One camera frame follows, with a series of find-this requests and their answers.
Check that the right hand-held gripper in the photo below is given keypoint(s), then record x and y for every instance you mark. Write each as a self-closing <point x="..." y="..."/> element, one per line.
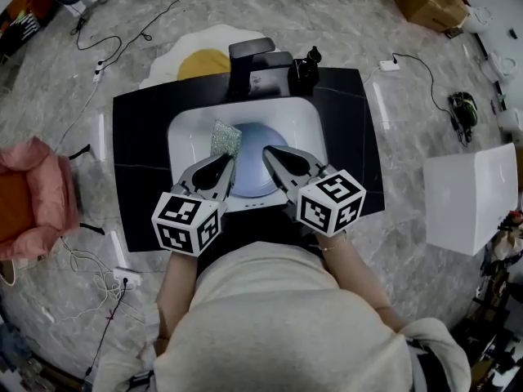
<point x="331" y="206"/>

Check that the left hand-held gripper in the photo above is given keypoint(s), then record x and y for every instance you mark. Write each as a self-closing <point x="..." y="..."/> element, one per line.
<point x="184" y="227"/>

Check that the large blue plate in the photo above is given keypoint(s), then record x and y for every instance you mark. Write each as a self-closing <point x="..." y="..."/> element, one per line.
<point x="253" y="166"/>

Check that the green scouring sponge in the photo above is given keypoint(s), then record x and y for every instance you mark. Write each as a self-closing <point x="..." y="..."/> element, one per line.
<point x="224" y="139"/>

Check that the person's right forearm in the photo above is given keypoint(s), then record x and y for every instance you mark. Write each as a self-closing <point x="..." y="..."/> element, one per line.
<point x="355" y="276"/>

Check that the person's left forearm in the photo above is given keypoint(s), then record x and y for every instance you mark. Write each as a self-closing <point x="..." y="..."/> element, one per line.
<point x="177" y="292"/>

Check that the white sink basin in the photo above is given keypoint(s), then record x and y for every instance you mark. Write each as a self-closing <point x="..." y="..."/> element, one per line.
<point x="188" y="137"/>

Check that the person's black trousers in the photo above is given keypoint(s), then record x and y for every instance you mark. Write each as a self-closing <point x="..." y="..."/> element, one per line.
<point x="265" y="231"/>

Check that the dark vanity cabinet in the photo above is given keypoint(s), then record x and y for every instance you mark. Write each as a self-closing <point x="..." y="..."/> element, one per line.
<point x="139" y="157"/>

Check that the black soap dispenser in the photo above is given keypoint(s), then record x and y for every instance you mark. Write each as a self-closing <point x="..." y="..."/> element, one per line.
<point x="304" y="74"/>

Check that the black faucet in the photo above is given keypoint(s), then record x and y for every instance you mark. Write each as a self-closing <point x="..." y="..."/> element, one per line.
<point x="241" y="68"/>

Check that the white yellow egg rug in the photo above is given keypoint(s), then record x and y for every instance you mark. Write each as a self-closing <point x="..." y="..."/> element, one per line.
<point x="196" y="43"/>

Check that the square white power strip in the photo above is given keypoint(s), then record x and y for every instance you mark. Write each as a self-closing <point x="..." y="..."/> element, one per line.
<point x="127" y="279"/>

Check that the small white power strip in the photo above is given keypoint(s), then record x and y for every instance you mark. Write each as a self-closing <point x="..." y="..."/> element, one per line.
<point x="389" y="65"/>
<point x="99" y="71"/>

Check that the person's grey sweatshirt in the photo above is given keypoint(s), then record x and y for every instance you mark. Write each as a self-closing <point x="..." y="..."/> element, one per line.
<point x="286" y="333"/>

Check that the pink armchair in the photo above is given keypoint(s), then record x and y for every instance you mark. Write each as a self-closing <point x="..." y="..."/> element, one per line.
<point x="57" y="186"/>

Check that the white ceramic tub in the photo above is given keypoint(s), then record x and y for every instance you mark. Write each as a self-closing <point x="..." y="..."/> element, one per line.
<point x="470" y="198"/>

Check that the green black device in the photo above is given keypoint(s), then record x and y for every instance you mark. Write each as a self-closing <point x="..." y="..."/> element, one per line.
<point x="463" y="108"/>

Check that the orange cushion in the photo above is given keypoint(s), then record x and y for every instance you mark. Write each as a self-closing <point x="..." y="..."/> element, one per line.
<point x="16" y="206"/>

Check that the cardboard box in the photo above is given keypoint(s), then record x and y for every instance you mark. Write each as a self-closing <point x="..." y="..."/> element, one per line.
<point x="429" y="2"/>

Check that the beige round basket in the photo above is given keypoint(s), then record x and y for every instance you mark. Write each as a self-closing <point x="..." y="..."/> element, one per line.
<point x="7" y="274"/>

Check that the black white striped cloth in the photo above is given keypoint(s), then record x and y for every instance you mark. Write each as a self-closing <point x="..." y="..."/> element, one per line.
<point x="24" y="26"/>

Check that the cluttered black shelf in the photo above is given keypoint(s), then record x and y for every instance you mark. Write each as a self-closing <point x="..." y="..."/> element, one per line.
<point x="490" y="321"/>

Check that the blue denim garment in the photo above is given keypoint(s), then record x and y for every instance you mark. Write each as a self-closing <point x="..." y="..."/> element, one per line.
<point x="12" y="343"/>

